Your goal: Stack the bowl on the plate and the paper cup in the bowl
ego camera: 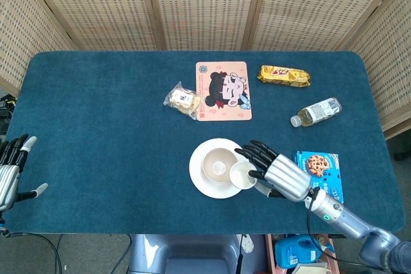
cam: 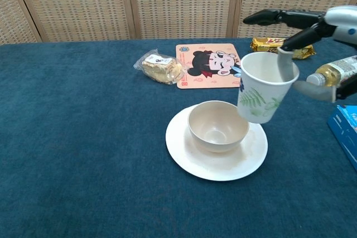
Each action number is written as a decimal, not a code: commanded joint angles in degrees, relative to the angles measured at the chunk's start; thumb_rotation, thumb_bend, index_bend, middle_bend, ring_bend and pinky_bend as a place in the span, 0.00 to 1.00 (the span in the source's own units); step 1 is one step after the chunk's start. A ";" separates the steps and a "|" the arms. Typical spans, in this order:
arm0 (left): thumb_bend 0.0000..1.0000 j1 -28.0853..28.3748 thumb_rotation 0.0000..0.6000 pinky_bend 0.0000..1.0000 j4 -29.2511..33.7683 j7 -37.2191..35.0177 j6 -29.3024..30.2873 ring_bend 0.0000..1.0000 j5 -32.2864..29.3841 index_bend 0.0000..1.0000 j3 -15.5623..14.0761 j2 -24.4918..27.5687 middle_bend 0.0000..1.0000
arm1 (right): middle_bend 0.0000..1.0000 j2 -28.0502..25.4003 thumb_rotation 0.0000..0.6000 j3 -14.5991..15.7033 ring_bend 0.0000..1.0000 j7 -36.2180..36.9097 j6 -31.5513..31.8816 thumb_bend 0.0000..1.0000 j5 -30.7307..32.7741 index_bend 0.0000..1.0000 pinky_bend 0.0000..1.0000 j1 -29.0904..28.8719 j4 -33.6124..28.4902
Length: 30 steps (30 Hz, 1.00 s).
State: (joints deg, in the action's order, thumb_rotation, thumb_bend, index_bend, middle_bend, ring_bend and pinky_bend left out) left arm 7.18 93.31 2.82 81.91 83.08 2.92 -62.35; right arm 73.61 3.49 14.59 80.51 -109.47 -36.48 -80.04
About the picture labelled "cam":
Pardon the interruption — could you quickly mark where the dark blue table cloth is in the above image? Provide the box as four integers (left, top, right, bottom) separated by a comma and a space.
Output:
0, 37, 357, 238

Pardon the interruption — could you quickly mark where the pink cartoon mouse pad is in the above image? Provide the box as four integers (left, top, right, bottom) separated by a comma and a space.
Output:
175, 43, 242, 90

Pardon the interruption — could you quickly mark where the blue cookie box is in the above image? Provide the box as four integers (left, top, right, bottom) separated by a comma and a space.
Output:
326, 104, 357, 172

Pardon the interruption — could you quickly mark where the off-white bowl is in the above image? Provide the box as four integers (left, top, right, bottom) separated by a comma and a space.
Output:
187, 100, 250, 153

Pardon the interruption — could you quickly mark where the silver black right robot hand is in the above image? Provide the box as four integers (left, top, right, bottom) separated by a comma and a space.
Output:
242, 5, 357, 104

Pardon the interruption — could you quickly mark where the white round plate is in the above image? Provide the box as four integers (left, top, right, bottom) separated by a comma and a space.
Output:
165, 103, 268, 182

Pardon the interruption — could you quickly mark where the clear bag of pastries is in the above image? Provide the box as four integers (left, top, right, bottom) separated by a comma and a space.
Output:
133, 48, 187, 85

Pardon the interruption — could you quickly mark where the white leaf-print paper cup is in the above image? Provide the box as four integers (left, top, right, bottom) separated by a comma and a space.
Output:
237, 51, 300, 124

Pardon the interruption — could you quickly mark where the yellow snack packet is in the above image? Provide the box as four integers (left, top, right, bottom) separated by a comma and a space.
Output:
249, 37, 316, 60

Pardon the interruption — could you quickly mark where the clear plastic drink bottle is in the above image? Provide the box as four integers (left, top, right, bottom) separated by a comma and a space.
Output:
306, 55, 357, 88

